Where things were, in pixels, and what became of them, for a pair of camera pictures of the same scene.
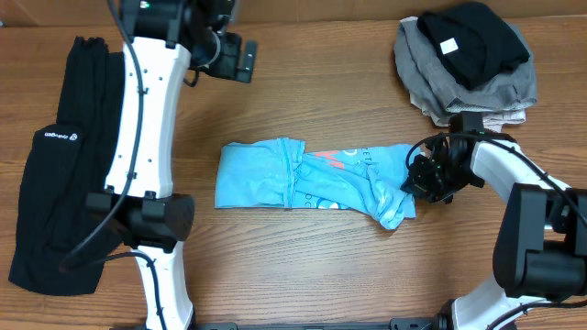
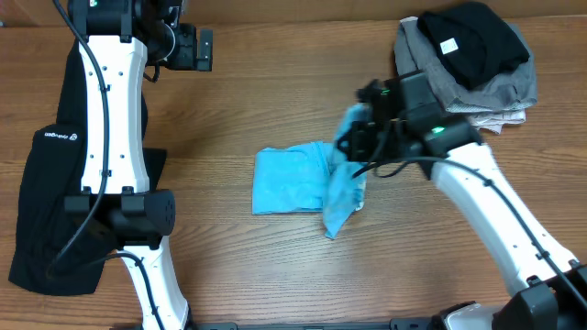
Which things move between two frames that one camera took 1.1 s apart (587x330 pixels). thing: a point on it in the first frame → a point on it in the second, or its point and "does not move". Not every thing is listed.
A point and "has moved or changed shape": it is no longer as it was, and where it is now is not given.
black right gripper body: x=439 y=178 → x=374 y=144
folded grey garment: x=435 y=85 does not move
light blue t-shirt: x=282 y=173 has moved or changed shape
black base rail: x=441 y=323 does not move
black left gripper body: x=215 y=55 → x=174 y=49
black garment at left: x=65 y=162 does not move
